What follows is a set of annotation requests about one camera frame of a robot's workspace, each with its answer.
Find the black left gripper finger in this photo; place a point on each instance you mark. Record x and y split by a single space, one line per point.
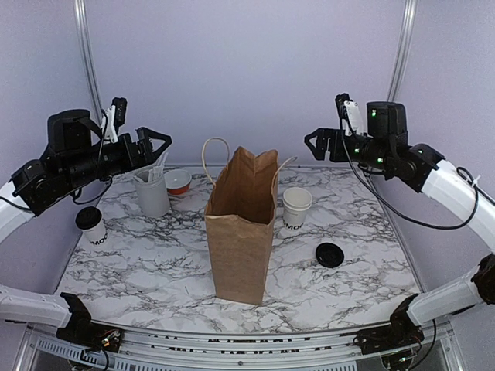
146 133
154 155

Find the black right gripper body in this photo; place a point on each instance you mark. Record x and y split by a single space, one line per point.
374 153

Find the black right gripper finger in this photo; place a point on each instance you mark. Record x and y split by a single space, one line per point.
319 147
321 134

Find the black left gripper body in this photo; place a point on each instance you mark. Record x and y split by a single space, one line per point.
80 168

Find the brown paper bag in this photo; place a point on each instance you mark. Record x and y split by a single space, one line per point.
240 217

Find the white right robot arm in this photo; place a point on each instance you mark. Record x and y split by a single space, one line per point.
456 189

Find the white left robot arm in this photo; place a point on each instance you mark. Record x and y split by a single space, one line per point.
26 306

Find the white plastic utensils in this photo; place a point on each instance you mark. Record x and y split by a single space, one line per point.
156 171

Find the orange white bowl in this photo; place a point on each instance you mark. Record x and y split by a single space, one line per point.
177 181

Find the white utensil holder cup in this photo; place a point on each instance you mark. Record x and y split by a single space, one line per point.
153 199

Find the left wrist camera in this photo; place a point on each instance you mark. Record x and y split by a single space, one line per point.
112 119

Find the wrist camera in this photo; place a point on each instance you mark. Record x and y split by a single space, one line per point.
112 119
349 115

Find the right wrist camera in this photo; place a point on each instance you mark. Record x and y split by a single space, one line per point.
349 115

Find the right aluminium corner post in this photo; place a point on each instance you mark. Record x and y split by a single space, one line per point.
403 50

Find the aluminium corner post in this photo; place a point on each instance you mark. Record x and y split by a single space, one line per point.
83 33
403 50

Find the left aluminium corner post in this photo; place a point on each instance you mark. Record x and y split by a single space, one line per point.
83 33

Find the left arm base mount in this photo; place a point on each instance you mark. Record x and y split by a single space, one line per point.
81 330

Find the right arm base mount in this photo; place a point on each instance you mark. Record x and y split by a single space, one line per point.
399 333

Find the aluminium front rail frame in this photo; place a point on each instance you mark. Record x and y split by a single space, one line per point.
358 348

